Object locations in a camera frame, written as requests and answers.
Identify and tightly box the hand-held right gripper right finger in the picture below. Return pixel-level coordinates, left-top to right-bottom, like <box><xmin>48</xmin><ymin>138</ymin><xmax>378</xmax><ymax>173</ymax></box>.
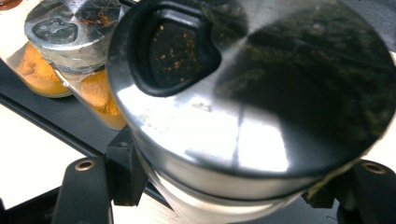
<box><xmin>303</xmin><ymin>173</ymin><xmax>357</xmax><ymax>210</ymax></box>

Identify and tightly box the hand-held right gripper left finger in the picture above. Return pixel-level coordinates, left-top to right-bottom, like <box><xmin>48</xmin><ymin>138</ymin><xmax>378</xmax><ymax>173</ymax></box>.
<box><xmin>106</xmin><ymin>126</ymin><xmax>149</xmax><ymax>207</ymax></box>

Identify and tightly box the black metal rack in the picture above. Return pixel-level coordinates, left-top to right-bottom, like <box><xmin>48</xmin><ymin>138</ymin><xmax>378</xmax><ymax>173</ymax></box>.
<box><xmin>0</xmin><ymin>59</ymin><xmax>340</xmax><ymax>224</ymax></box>

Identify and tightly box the shiny metal-lidded glass spice jar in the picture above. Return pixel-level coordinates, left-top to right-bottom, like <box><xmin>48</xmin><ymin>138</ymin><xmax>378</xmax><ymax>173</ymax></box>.
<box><xmin>106</xmin><ymin>0</ymin><xmax>396</xmax><ymax>224</ymax></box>

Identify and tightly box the white-lidded glass spice jar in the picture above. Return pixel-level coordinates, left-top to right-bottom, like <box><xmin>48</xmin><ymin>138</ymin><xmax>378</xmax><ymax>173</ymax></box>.
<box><xmin>5</xmin><ymin>41</ymin><xmax>73</xmax><ymax>99</ymax></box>

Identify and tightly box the taped metal-lidded glass spice jar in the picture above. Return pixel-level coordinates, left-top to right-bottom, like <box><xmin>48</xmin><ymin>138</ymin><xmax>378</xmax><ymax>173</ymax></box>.
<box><xmin>23</xmin><ymin>0</ymin><xmax>127</xmax><ymax>130</ymax></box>

